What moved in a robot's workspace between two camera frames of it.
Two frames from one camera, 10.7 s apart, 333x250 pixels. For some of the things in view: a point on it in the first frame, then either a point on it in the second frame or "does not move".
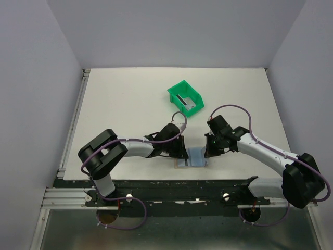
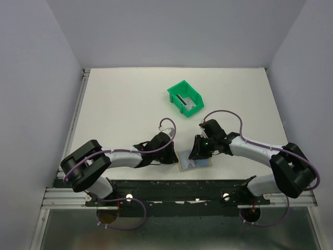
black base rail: (170, 198) does not move
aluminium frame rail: (63, 198) does not move
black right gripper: (210, 151) → (197, 151)
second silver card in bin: (190, 103) does not move
